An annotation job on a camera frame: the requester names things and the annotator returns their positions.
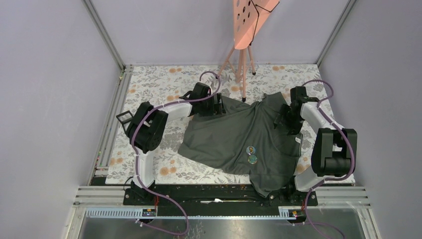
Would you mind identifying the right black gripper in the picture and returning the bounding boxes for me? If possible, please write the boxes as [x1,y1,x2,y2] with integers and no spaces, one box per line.
[273,104,305,136]

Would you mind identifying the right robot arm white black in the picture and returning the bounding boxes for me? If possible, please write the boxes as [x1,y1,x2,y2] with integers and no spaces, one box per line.
[274,86,357,205]

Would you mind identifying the round brooch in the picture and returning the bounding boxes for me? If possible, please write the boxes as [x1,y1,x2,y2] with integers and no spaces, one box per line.
[247,154,258,164]
[246,146,256,155]

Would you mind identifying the pink music stand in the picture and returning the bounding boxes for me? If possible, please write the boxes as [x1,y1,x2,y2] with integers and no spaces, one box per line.
[217,0,280,102]

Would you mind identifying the dark grey t-shirt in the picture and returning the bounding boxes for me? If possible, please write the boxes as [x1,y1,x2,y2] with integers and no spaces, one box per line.
[178,92,301,197]

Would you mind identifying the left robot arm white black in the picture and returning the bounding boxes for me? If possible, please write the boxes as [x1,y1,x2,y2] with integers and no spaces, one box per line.
[116,82,225,205]

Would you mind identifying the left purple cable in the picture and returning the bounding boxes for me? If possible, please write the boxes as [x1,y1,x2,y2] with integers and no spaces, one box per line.
[130,71,221,236]

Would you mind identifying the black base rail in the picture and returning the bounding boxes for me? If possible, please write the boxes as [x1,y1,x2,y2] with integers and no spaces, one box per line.
[123,183,318,217]

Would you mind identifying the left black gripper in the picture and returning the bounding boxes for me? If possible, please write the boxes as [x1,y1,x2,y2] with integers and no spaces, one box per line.
[199,93,225,117]

